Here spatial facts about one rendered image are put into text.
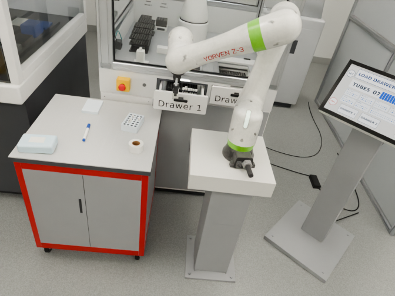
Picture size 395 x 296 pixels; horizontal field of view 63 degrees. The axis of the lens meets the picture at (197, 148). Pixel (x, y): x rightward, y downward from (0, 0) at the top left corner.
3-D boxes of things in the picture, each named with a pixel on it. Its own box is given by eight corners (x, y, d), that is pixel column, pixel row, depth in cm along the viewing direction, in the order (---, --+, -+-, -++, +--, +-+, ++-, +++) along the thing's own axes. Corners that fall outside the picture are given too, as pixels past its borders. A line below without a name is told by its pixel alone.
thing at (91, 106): (97, 114, 174) (97, 111, 173) (81, 113, 174) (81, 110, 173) (103, 103, 185) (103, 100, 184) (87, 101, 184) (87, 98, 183)
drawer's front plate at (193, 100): (205, 114, 178) (208, 97, 172) (153, 108, 176) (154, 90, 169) (205, 113, 180) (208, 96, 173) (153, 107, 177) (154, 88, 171)
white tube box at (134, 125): (136, 133, 165) (136, 127, 163) (120, 130, 166) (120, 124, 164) (144, 121, 175) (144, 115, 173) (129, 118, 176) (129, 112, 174)
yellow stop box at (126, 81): (129, 93, 182) (129, 81, 177) (116, 91, 181) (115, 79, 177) (130, 88, 186) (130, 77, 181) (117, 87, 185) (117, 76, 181)
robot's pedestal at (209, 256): (235, 282, 190) (270, 192, 144) (184, 278, 188) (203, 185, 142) (231, 240, 214) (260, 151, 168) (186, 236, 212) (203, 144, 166)
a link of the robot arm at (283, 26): (304, 33, 122) (297, 0, 116) (305, 42, 111) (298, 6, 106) (257, 47, 129) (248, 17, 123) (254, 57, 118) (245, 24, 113)
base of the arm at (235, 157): (263, 181, 137) (267, 171, 133) (229, 180, 134) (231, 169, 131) (249, 145, 157) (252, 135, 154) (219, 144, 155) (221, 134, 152)
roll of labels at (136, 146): (137, 156, 151) (137, 149, 149) (125, 150, 154) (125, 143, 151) (146, 149, 156) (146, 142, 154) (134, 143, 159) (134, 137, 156)
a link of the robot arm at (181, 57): (254, 38, 128) (246, 15, 119) (256, 58, 122) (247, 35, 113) (174, 64, 141) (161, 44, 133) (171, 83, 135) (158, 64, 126)
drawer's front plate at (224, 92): (257, 109, 191) (261, 93, 185) (208, 103, 189) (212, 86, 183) (257, 107, 193) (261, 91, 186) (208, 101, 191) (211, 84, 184)
